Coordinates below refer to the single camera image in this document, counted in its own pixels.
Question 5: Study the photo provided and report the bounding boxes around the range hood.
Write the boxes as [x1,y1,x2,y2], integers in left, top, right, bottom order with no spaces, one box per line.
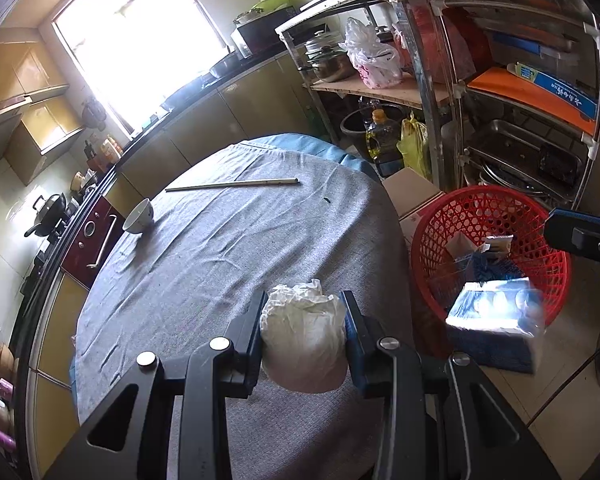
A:
[0,95,33,176]

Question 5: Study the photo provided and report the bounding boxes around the knife block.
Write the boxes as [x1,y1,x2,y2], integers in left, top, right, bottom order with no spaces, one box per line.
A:
[82,140,101,171]

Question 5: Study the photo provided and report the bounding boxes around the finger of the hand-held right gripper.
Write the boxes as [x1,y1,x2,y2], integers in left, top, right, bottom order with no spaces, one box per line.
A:
[544,209,600,276]

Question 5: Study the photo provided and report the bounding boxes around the clear plastic container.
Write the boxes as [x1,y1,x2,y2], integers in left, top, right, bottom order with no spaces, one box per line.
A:
[445,277,548,373]

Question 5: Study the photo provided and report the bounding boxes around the white pink plastic bag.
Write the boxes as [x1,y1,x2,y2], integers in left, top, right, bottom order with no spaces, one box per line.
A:
[344,16,405,90]

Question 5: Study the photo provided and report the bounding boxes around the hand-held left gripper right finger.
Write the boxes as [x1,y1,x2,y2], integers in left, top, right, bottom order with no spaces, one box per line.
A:
[340,290,561,480]

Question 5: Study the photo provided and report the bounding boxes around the long wooden stick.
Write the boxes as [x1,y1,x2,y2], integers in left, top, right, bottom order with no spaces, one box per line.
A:
[165,177,300,193]

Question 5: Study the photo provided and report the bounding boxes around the black bucket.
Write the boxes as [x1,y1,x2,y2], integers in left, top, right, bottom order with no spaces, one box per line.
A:
[340,105,406,147]

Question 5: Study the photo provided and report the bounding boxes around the red plastic basket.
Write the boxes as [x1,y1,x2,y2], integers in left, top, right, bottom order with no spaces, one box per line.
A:
[411,185,572,356]

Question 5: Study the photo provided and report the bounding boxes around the hanging dark utensil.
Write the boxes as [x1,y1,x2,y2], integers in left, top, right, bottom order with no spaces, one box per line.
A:
[81,99,108,131]

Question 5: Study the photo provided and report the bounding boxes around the yellow plastic bag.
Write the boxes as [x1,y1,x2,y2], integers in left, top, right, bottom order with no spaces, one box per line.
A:
[396,112,431,179]

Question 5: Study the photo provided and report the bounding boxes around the black wok with lid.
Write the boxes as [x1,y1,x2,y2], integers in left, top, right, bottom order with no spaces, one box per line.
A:
[24,192,68,238]

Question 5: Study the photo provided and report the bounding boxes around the metal tray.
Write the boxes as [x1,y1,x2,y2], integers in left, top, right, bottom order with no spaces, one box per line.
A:
[467,119,583,191]

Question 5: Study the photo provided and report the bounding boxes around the blue tablecloth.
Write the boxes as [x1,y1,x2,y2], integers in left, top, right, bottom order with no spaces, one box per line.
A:
[250,132,381,183]

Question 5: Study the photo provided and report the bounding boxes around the black plastic tray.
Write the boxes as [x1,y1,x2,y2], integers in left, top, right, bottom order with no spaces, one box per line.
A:
[537,142,583,186]

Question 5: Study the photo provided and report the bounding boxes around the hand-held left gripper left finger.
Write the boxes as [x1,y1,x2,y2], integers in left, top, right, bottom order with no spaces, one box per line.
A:
[45,300,270,480]

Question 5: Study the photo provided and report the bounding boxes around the steel pot with lid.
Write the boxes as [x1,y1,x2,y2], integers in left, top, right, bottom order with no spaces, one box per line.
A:
[297,30,356,83]

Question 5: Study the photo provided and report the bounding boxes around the metal basin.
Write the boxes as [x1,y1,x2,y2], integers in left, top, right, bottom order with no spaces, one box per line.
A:
[162,85,203,111]
[209,52,238,77]

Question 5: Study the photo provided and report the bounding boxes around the metal rack with wooden shelf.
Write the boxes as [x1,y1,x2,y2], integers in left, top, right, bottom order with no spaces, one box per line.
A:
[275,0,463,191]

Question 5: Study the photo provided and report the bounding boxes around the dark red oven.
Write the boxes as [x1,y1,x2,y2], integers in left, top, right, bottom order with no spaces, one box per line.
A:
[60,195,126,291]

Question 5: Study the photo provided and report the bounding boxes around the yellow wall cabinet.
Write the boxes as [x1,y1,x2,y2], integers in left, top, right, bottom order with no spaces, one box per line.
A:
[0,40,83,186]

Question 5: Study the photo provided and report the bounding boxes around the black microwave oven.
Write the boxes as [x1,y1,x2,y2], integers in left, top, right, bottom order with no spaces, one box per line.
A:
[230,5,301,58]

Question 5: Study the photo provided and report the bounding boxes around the steel wire shelf rack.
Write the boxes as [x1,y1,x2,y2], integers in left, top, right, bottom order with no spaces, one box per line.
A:
[430,0,600,211]

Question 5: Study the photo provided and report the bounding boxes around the orange board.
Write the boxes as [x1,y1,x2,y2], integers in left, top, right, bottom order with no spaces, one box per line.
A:
[467,66,600,136]

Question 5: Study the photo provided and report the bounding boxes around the long blue box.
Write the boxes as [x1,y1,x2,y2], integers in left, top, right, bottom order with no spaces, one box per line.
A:
[505,62,600,111]

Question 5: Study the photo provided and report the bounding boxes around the yellow base cabinets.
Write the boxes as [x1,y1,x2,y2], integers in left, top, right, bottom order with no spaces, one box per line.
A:
[10,275,92,461]
[100,50,331,201]

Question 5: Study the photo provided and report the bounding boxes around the window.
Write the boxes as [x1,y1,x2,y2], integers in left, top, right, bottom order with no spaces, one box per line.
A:
[52,0,231,133]

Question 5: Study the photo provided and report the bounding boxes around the white ceramic bowl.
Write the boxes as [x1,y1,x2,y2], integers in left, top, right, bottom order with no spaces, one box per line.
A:
[122,197,155,235]

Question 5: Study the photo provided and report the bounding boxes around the cardboard box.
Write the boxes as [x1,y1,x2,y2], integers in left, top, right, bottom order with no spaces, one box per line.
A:
[382,166,443,256]

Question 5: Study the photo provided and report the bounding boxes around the cooking oil bottle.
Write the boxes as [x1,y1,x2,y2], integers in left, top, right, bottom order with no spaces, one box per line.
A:
[365,109,400,163]

